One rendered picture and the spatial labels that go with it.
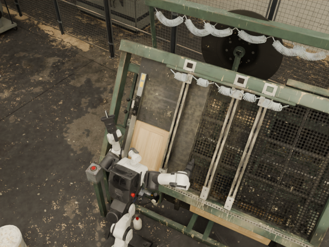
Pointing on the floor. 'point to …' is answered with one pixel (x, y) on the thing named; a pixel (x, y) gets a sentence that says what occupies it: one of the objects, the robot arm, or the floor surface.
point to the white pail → (11, 237)
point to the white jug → (137, 223)
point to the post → (100, 199)
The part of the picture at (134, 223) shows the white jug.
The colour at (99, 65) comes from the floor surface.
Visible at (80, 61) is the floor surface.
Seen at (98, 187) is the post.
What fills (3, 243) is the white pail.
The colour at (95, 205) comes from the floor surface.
